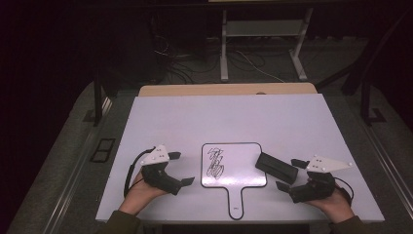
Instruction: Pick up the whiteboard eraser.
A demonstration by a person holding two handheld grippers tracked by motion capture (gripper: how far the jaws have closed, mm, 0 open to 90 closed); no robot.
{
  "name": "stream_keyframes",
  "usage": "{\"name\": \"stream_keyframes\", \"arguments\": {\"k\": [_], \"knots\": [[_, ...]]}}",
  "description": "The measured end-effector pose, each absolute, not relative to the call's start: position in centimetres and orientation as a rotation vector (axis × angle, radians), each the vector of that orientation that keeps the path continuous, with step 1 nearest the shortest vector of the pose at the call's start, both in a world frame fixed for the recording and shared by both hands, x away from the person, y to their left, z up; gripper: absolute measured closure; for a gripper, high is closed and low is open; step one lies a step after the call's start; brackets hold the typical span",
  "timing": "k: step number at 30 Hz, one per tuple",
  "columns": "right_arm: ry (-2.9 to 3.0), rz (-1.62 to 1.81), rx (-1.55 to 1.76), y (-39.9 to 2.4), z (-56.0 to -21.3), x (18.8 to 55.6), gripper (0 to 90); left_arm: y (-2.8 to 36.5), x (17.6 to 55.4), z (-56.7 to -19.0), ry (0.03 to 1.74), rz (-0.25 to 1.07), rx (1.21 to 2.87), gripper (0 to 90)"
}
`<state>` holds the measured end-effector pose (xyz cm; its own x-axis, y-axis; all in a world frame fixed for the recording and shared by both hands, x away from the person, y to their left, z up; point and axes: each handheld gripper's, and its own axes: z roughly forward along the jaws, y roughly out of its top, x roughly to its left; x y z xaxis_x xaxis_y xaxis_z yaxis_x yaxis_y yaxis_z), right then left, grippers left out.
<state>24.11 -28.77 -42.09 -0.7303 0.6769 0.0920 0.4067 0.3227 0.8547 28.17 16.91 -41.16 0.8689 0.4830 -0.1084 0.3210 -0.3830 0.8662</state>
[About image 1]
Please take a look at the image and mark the white metal stand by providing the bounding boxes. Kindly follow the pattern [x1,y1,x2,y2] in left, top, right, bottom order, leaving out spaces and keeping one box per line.
[219,8,315,82]

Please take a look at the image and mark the black metal stand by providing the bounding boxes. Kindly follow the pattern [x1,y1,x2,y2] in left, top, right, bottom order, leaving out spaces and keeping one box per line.
[92,69,113,128]
[340,9,413,127]

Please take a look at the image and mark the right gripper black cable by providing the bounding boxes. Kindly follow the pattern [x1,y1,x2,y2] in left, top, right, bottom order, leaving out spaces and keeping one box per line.
[334,176,355,206]

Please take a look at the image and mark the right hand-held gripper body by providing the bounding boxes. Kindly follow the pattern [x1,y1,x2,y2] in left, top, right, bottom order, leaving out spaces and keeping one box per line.
[288,155,354,204]

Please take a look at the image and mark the wooden table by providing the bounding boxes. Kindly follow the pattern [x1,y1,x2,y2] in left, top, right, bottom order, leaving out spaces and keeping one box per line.
[138,82,319,98]

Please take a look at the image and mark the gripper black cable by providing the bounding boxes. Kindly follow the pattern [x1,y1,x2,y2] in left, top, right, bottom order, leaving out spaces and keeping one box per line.
[124,146,157,198]
[334,176,355,206]

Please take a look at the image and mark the aluminium floor rail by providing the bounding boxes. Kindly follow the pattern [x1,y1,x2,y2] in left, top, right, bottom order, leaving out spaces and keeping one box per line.
[362,125,413,213]
[42,97,114,234]

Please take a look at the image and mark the small whiteboard with handle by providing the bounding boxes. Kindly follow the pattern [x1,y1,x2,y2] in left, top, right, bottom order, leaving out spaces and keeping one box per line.
[200,141,268,221]

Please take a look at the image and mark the person's right hand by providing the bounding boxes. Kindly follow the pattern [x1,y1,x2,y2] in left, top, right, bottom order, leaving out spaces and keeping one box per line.
[305,184,356,223]

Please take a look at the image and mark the black rectangular floor frame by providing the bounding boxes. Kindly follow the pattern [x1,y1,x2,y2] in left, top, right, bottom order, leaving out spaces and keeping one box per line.
[90,137,117,164]

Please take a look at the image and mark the person's left hand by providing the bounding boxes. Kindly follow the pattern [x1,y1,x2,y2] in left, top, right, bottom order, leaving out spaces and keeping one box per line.
[118,170,169,216]

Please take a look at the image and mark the large white board sheet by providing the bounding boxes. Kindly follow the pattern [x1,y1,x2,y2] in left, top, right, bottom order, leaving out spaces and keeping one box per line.
[95,93,386,224]

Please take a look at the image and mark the black whiteboard eraser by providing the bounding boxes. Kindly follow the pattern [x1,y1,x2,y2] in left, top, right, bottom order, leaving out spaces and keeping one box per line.
[254,151,299,185]

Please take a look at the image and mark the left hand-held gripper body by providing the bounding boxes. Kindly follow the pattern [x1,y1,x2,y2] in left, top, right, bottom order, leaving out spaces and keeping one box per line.
[139,144,183,196]

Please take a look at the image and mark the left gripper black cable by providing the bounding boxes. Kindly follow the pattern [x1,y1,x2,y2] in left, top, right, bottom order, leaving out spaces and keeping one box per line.
[124,146,157,198]

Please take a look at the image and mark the white floor cable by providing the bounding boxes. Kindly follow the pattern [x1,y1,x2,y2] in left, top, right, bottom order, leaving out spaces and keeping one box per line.
[236,49,286,84]

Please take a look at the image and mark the bundle of dark cables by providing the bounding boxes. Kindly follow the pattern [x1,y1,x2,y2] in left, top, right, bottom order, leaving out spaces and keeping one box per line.
[150,16,225,86]

